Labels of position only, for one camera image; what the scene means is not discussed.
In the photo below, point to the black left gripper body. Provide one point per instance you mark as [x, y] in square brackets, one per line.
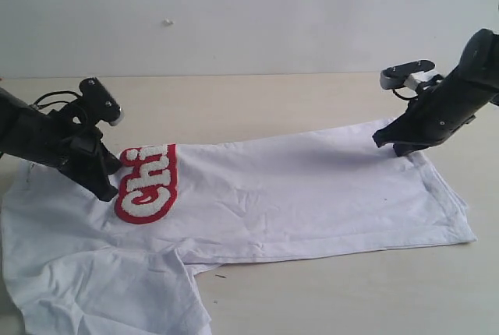
[69, 141]

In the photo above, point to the white t-shirt with red lettering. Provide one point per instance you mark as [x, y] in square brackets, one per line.
[73, 264]

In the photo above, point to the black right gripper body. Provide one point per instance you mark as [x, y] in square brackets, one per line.
[441, 112]

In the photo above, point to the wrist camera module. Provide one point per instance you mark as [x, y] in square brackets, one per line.
[409, 75]
[98, 103]

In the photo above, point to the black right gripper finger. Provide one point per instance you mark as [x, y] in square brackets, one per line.
[402, 149]
[394, 133]

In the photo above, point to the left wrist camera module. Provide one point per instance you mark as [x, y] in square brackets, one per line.
[98, 103]

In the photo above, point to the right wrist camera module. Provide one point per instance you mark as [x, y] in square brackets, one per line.
[409, 75]

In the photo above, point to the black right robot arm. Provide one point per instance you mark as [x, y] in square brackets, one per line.
[478, 64]

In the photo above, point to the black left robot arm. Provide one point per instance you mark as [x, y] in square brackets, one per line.
[19, 121]

